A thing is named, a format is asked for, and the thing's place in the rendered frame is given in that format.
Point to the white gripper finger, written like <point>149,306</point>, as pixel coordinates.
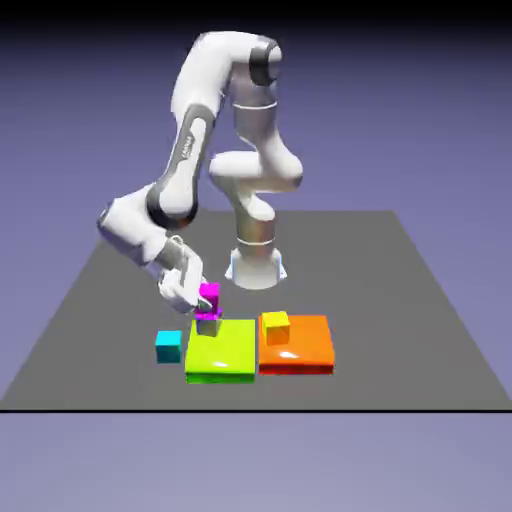
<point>204,306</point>

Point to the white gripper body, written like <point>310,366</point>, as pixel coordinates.
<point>176,290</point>

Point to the small magenta cube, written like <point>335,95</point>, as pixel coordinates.
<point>210,292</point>

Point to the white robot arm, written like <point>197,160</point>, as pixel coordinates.
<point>244,132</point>

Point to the small grey cube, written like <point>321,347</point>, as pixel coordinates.
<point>208,327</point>

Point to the small cyan cube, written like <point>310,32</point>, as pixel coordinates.
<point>168,347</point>

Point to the small yellow cube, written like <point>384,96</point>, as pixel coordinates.
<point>276,330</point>

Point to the large lime green box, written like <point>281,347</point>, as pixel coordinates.
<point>224,352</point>

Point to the large orange box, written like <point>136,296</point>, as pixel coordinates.
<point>308,340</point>

